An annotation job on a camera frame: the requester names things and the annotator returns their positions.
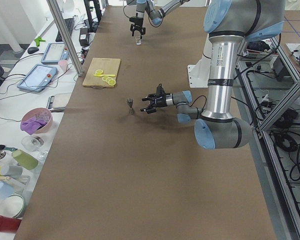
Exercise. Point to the lemon slice stack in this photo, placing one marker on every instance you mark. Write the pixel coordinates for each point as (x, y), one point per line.
(111, 81)

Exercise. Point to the purple cloth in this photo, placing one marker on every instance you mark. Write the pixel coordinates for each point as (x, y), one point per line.
(32, 124)

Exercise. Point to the white green-rimmed bowl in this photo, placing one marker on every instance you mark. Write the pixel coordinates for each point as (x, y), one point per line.
(13, 206)

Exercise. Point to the light blue cup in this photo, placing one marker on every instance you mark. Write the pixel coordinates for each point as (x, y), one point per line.
(6, 190)

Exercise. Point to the blue teach pendant far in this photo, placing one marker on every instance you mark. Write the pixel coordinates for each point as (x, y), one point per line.
(54, 53)

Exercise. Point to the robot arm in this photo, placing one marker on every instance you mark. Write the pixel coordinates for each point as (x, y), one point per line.
(155, 16)
(227, 23)

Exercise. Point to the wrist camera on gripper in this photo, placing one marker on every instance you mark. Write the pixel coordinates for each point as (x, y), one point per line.
(160, 92)

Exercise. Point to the blue teach pendant near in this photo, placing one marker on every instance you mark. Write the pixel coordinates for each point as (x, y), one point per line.
(37, 78)

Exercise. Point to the aluminium frame post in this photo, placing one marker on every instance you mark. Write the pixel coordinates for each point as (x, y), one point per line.
(61, 26)

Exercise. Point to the pink bowl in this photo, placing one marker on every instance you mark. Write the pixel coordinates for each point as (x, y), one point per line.
(40, 113)

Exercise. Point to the black computer mouse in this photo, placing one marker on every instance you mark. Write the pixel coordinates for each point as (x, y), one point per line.
(32, 50)

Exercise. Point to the black power adapter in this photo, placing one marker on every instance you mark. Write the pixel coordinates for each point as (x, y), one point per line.
(84, 37)

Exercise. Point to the bamboo cutting board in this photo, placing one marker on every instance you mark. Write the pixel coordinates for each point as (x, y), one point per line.
(108, 65)

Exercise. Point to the grey cup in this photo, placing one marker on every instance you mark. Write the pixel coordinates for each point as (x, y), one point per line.
(13, 171)

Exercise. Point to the red cup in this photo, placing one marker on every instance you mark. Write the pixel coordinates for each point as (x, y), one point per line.
(9, 225)

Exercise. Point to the clear glass measuring cup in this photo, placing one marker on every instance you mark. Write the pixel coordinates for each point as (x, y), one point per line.
(138, 40)

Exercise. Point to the green 3d printed part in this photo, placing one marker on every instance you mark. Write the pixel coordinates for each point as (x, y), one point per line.
(38, 40)

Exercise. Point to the clear wine glass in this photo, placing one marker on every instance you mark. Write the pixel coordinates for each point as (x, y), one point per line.
(35, 144)

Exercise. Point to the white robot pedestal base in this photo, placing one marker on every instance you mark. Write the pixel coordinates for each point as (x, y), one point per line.
(198, 74)

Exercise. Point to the green plastic cup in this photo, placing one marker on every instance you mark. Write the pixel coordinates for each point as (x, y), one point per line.
(24, 159)

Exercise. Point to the steel jigger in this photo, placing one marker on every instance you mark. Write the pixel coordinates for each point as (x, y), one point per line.
(130, 102)

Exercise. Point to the blue teach pendant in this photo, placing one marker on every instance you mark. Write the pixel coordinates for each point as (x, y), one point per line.
(37, 78)
(54, 53)

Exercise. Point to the lemon slice far single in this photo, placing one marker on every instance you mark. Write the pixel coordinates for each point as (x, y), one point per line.
(98, 72)

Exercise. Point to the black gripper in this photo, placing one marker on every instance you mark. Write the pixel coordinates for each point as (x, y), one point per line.
(161, 101)
(138, 22)

